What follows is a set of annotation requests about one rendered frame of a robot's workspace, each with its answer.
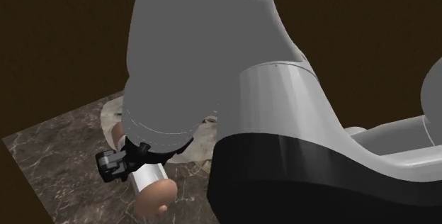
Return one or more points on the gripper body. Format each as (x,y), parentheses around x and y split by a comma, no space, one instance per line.
(146,156)

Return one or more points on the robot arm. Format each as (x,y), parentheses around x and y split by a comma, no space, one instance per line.
(214,61)

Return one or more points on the white and tan rolling pin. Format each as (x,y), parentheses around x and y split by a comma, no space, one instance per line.
(148,178)

